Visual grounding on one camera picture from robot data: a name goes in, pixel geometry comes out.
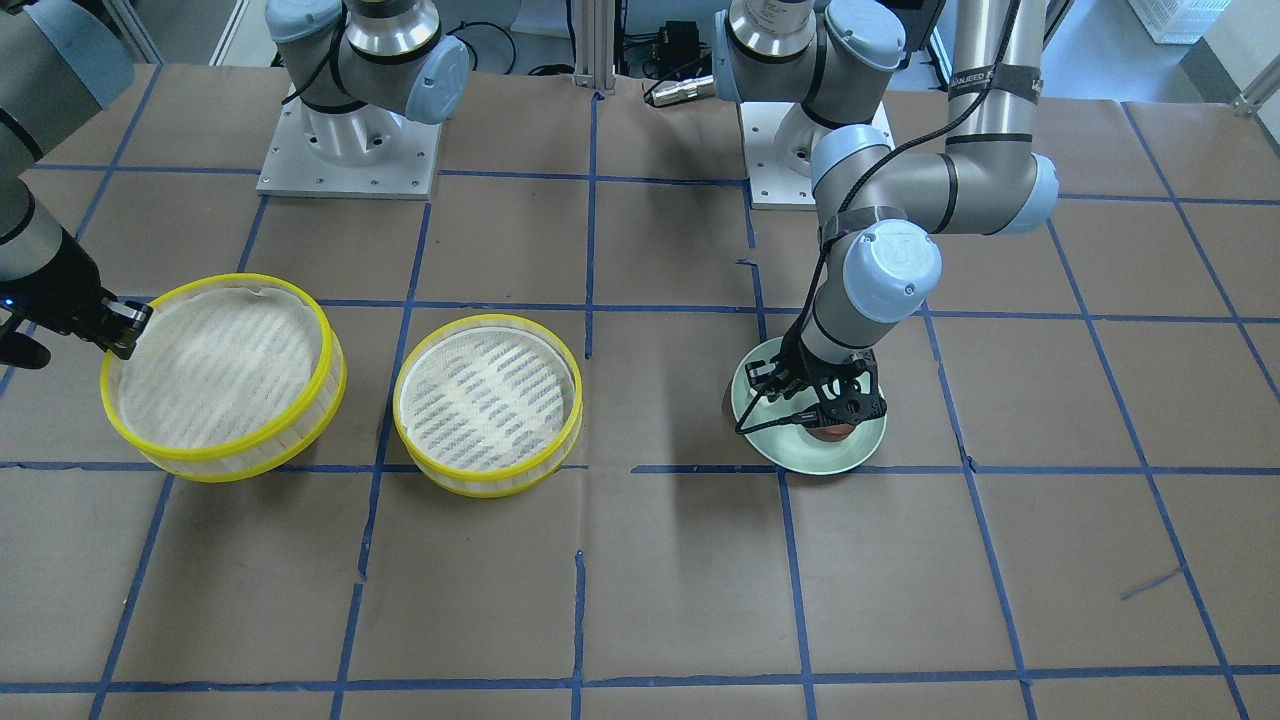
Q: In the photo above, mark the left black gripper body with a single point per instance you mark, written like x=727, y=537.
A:
x=789, y=377

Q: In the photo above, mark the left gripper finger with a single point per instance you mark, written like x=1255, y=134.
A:
x=766, y=377
x=757, y=414

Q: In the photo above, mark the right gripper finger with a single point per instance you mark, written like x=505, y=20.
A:
x=123, y=322
x=124, y=349

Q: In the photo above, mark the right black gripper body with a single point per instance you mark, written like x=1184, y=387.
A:
x=62, y=297

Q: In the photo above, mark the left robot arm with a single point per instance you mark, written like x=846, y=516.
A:
x=878, y=206

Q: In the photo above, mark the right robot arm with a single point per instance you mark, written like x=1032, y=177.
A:
x=369, y=60

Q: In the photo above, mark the white steamer cloth top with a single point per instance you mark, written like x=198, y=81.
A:
x=217, y=365

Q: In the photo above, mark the white steamer cloth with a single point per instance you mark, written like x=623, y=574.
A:
x=217, y=365
x=485, y=399

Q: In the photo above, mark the white steamer cloth bottom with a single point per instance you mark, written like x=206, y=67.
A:
x=485, y=399

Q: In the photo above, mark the brown bun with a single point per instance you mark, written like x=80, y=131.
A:
x=835, y=433

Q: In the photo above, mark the green plate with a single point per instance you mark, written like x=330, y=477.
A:
x=794, y=449

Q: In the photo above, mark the silver connector plug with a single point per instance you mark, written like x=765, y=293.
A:
x=665, y=94

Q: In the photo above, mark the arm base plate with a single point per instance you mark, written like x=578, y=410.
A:
x=777, y=140
x=367, y=154

